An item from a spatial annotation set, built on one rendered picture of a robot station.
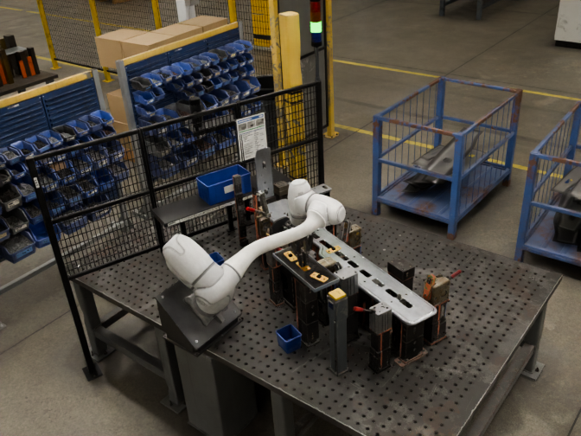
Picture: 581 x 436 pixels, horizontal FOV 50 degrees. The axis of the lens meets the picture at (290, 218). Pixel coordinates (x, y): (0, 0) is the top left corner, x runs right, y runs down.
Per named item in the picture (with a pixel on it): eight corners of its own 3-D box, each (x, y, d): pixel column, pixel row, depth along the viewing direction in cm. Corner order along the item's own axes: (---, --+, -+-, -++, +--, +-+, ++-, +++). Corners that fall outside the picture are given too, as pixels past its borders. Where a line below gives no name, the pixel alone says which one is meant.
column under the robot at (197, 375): (225, 447, 351) (211, 360, 318) (187, 423, 368) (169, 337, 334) (259, 413, 371) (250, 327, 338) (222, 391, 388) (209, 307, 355)
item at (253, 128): (269, 154, 414) (265, 110, 399) (239, 163, 404) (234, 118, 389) (267, 153, 416) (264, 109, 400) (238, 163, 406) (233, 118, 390)
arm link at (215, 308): (212, 321, 317) (229, 305, 301) (186, 296, 316) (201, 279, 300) (230, 300, 328) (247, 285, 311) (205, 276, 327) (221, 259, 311)
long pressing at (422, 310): (444, 310, 291) (444, 307, 290) (408, 329, 281) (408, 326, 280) (286, 198, 393) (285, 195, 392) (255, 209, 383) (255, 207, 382)
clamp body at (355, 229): (366, 278, 364) (366, 227, 347) (349, 285, 359) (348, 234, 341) (356, 271, 371) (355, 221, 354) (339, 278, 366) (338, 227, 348)
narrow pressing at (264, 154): (274, 195, 394) (271, 146, 377) (258, 201, 389) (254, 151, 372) (274, 195, 395) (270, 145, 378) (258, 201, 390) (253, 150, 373)
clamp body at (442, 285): (450, 336, 317) (456, 279, 299) (429, 349, 310) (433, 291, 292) (436, 326, 325) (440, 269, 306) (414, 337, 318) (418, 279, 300)
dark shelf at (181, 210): (293, 183, 407) (292, 179, 405) (165, 228, 367) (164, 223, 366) (275, 172, 423) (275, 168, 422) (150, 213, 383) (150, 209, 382)
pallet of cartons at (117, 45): (191, 122, 787) (175, 11, 719) (240, 133, 745) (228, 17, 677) (118, 157, 705) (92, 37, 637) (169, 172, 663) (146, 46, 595)
